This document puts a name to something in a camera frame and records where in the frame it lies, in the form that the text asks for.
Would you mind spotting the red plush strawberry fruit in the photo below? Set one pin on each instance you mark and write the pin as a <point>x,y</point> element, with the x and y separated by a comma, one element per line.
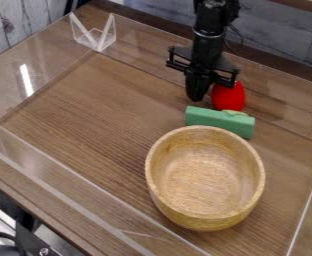
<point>229,98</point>

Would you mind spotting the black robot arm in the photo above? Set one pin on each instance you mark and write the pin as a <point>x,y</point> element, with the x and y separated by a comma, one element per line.
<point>215,14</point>

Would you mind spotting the wooden oval bowl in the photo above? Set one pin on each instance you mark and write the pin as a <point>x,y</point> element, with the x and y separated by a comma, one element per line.
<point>206,177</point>

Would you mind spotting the clear acrylic tray enclosure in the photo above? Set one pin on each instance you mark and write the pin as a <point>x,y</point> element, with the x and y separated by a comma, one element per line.
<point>82,112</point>

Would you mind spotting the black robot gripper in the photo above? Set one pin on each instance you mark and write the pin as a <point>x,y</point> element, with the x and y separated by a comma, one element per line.
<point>203,64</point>

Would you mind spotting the green foam block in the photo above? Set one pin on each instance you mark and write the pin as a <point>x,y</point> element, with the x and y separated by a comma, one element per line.
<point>235,121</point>

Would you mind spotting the black equipment with cable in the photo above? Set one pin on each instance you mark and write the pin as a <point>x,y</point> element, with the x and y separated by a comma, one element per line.
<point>20,242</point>

